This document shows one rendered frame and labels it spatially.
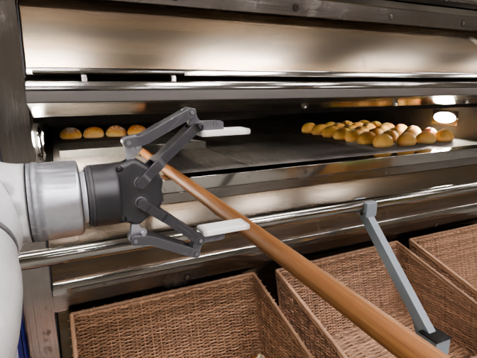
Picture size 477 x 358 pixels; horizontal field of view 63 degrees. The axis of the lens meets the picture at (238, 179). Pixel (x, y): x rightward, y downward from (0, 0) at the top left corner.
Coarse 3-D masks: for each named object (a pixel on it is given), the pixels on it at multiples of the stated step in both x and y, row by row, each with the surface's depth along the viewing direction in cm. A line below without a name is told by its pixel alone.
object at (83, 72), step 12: (36, 72) 81; (48, 72) 82; (60, 72) 83; (72, 72) 84; (84, 72) 85; (96, 72) 86; (108, 72) 87; (120, 72) 88; (132, 72) 89; (144, 72) 90; (156, 72) 91; (168, 72) 92; (180, 72) 93
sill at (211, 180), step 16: (320, 160) 135; (336, 160) 135; (352, 160) 135; (368, 160) 138; (384, 160) 141; (400, 160) 144; (416, 160) 148; (432, 160) 152; (448, 160) 156; (192, 176) 111; (208, 176) 113; (224, 176) 115; (240, 176) 117; (256, 176) 120; (272, 176) 122; (288, 176) 125; (304, 176) 127
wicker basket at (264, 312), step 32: (192, 288) 116; (224, 288) 120; (256, 288) 123; (96, 320) 105; (128, 320) 108; (192, 320) 116; (224, 320) 120; (256, 320) 124; (96, 352) 104; (128, 352) 108; (160, 352) 112; (192, 352) 115; (224, 352) 120; (256, 352) 123; (288, 352) 108
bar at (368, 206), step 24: (408, 192) 97; (432, 192) 99; (456, 192) 103; (264, 216) 80; (288, 216) 82; (312, 216) 84; (360, 216) 93; (96, 240) 67; (120, 240) 68; (384, 240) 88; (24, 264) 62; (48, 264) 64; (384, 264) 87; (408, 288) 83; (432, 336) 77
